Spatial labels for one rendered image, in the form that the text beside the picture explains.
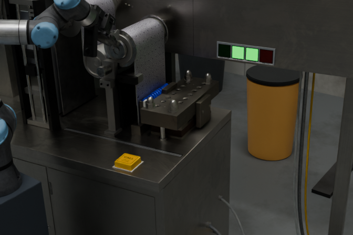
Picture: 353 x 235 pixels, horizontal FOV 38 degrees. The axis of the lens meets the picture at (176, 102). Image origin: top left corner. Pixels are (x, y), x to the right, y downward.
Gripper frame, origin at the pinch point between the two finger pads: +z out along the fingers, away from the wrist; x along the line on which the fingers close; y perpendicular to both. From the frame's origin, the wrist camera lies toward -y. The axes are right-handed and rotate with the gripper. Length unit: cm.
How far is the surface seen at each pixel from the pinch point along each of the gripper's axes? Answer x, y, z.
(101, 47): 10.3, 1.2, 7.4
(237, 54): -36, 16, 34
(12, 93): 68, -20, 31
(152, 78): -6.2, -3.1, 24.2
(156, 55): -6.3, 6.2, 21.8
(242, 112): 30, 47, 254
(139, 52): -6.3, 2.0, 8.7
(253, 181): -15, -17, 178
